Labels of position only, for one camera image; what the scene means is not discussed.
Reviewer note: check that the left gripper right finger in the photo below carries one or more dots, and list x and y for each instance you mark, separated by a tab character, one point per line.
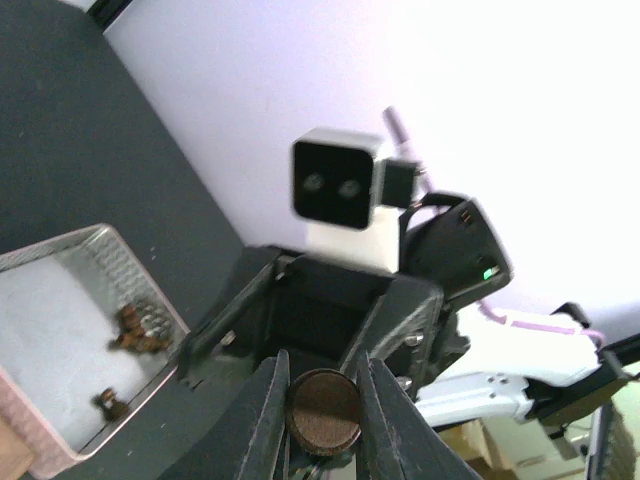
396	443

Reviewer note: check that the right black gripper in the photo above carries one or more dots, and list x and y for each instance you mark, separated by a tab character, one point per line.
325	314

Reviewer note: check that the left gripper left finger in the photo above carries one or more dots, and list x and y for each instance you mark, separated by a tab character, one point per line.
249	440

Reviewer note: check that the dark chess piece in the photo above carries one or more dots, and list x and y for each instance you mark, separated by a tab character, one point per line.
322	412

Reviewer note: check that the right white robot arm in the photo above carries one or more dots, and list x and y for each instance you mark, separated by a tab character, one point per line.
550	368

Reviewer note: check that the dark chess pieces pile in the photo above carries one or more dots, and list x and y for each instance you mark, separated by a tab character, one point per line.
134	337

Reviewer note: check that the wooden chess board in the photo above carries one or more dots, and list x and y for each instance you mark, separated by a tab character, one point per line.
15	456

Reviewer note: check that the dark pawn in tin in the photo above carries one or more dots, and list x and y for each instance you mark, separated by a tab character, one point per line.
113	408

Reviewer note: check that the pink metal tin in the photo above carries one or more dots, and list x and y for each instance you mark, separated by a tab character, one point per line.
60	300

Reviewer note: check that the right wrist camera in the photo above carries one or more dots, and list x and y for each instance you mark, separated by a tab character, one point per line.
349	189

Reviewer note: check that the right black frame post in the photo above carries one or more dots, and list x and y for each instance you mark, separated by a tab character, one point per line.
105	12

